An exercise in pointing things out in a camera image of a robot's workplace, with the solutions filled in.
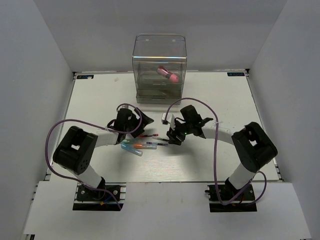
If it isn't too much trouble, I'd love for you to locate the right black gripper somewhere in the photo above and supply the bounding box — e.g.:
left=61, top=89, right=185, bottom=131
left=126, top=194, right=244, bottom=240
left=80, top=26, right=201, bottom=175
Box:
left=167, top=119, right=193, bottom=146

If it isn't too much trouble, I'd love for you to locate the blue table sticker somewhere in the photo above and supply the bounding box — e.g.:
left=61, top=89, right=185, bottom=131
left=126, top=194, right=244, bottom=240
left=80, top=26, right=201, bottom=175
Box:
left=227, top=72, right=245, bottom=77
left=76, top=75, right=94, bottom=80

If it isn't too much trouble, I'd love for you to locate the clear plastic drawer organizer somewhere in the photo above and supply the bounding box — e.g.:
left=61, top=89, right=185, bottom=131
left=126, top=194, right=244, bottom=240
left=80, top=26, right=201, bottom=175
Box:
left=132, top=33, right=187, bottom=105

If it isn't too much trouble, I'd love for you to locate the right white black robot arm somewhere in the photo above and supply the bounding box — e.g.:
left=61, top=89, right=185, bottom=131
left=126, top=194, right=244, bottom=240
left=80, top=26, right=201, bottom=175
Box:
left=162, top=105, right=278, bottom=200

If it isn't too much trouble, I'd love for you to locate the green highlighter marker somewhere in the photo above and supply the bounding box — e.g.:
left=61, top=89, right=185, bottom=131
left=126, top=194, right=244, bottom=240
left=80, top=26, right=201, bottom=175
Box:
left=121, top=139, right=137, bottom=145

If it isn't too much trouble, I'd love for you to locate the green gel pen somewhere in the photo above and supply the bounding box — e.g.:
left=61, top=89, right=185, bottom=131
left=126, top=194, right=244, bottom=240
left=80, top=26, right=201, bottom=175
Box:
left=152, top=136, right=169, bottom=143

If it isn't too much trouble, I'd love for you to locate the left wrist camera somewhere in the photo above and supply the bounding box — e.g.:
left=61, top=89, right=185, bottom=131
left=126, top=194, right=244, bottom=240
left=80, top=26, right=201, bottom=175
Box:
left=116, top=104, right=130, bottom=112

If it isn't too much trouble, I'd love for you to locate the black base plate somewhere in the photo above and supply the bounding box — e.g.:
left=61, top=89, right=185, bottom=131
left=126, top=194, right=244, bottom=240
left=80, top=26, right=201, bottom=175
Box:
left=72, top=183, right=126, bottom=212
left=204, top=184, right=257, bottom=213

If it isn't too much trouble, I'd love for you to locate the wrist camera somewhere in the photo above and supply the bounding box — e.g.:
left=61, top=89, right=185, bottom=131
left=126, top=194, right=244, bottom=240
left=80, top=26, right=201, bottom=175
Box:
left=116, top=104, right=130, bottom=112
left=161, top=113, right=175, bottom=129

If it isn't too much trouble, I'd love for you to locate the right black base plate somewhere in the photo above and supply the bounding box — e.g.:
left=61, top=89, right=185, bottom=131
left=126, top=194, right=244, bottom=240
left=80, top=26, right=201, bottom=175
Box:
left=204, top=184, right=257, bottom=213

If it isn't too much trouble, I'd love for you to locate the left blue table sticker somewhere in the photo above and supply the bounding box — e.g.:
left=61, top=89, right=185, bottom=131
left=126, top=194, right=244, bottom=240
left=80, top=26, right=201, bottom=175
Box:
left=76, top=75, right=94, bottom=80

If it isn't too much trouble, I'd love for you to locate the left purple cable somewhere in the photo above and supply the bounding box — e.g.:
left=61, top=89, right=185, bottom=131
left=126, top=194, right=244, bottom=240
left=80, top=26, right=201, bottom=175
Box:
left=44, top=103, right=146, bottom=210

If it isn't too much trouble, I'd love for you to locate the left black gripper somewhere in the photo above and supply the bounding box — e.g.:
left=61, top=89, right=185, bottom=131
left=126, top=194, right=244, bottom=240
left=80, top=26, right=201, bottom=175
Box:
left=124, top=107, right=154, bottom=138

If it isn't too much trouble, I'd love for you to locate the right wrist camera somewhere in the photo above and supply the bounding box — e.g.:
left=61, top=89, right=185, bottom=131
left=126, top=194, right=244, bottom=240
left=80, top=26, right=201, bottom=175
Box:
left=161, top=113, right=175, bottom=129

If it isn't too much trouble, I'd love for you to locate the right blue table sticker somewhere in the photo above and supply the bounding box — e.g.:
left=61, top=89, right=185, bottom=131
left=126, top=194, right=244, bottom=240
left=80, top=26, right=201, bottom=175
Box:
left=227, top=72, right=245, bottom=77

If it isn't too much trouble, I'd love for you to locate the red gel pen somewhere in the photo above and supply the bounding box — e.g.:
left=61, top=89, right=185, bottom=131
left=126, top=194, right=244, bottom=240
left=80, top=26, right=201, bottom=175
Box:
left=138, top=133, right=159, bottom=138

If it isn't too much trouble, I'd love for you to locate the blue highlighter marker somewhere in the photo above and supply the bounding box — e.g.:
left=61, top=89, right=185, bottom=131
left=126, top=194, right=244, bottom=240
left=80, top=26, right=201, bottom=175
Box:
left=120, top=143, right=143, bottom=157

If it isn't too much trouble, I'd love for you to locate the blue gel pen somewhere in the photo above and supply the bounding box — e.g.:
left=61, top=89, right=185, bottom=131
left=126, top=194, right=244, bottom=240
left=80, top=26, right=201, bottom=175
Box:
left=146, top=141, right=169, bottom=147

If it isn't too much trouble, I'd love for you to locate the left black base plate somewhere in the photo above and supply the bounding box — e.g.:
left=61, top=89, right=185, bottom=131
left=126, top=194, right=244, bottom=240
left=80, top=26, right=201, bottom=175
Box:
left=72, top=183, right=126, bottom=212

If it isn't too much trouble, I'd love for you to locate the orange highlighter marker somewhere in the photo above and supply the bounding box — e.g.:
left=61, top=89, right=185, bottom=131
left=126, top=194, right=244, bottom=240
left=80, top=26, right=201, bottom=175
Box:
left=133, top=143, right=157, bottom=150

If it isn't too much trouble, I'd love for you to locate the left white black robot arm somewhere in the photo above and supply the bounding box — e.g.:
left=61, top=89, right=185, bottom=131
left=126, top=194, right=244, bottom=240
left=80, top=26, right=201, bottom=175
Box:
left=52, top=108, right=154, bottom=200

